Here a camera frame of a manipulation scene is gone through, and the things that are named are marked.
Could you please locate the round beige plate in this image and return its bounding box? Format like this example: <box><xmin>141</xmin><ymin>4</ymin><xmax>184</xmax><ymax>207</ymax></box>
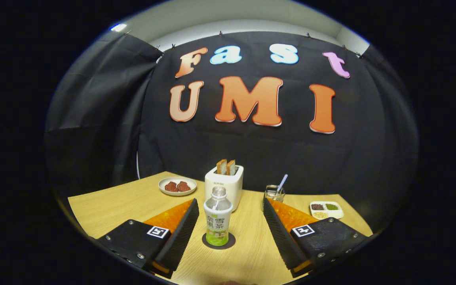
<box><xmin>158</xmin><ymin>177</ymin><xmax>198</xmax><ymax>197</ymax></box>

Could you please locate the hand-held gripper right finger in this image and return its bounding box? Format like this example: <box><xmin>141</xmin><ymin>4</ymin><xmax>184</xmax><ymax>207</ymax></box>
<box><xmin>262</xmin><ymin>198</ymin><xmax>369</xmax><ymax>279</ymax></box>

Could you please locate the wooden table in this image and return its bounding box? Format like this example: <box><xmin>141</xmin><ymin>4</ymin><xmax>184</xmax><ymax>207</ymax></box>
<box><xmin>68</xmin><ymin>171</ymin><xmax>373</xmax><ymax>285</ymax></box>

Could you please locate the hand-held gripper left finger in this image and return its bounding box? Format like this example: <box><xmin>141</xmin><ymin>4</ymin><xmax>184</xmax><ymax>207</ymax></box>
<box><xmin>97</xmin><ymin>198</ymin><xmax>200</xmax><ymax>279</ymax></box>

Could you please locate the dark brown round coaster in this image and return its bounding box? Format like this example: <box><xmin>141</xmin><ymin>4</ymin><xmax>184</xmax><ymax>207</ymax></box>
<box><xmin>202</xmin><ymin>232</ymin><xmax>236</xmax><ymax>250</ymax></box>

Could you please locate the cream toaster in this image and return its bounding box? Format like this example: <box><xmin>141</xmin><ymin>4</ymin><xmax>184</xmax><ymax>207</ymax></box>
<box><xmin>205</xmin><ymin>165</ymin><xmax>244</xmax><ymax>212</ymax></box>

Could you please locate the clear bottle with white label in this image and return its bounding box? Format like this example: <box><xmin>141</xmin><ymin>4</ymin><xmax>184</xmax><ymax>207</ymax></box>
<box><xmin>203</xmin><ymin>186</ymin><xmax>234</xmax><ymax>247</ymax></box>

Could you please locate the white divided dish with beans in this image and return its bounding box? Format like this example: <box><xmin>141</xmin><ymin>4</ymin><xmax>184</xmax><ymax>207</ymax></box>
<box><xmin>310</xmin><ymin>201</ymin><xmax>344</xmax><ymax>220</ymax></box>

